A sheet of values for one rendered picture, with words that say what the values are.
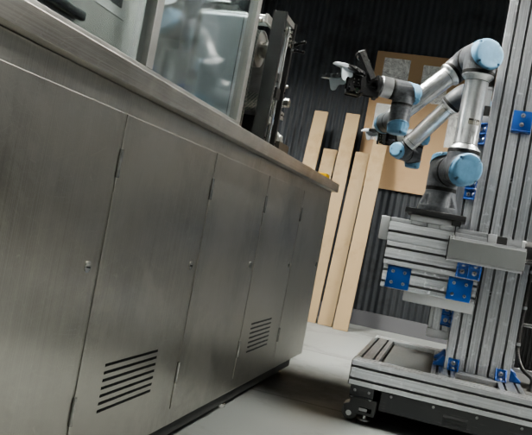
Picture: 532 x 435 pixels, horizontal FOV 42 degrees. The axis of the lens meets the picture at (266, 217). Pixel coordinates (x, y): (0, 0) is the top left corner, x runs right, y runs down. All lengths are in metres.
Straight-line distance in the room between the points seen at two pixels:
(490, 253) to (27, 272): 1.77
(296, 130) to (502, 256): 3.51
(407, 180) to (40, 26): 4.74
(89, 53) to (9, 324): 0.45
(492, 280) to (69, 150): 2.03
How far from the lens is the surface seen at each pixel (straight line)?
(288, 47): 2.76
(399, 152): 3.36
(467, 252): 2.57
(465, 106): 2.65
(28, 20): 1.06
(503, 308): 2.89
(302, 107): 5.87
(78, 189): 1.25
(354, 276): 5.18
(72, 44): 1.15
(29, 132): 1.12
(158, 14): 1.52
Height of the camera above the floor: 0.66
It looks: 1 degrees up
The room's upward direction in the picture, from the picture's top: 11 degrees clockwise
